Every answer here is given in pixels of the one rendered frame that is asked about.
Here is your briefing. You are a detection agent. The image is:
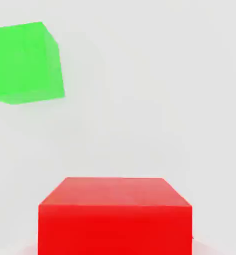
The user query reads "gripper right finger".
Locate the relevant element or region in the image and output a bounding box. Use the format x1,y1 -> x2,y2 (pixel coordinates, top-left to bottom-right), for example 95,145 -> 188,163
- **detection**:
191,236 -> 212,255

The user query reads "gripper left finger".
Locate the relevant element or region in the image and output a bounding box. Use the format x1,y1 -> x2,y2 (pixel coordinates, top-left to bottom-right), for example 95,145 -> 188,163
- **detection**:
18,243 -> 39,255

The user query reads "small red cube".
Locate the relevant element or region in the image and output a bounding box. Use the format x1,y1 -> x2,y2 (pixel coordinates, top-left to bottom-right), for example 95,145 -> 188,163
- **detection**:
37,177 -> 193,255

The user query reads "small green cube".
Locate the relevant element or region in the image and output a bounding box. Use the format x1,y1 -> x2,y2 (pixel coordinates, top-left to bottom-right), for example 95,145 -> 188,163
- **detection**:
0,21 -> 66,105

